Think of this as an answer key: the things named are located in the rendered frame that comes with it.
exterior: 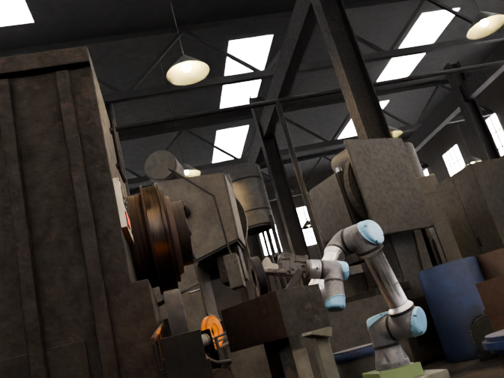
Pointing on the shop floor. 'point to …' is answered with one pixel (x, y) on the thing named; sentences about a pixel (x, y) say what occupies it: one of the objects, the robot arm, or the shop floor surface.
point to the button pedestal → (323, 352)
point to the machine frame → (65, 230)
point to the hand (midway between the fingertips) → (256, 271)
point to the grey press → (397, 211)
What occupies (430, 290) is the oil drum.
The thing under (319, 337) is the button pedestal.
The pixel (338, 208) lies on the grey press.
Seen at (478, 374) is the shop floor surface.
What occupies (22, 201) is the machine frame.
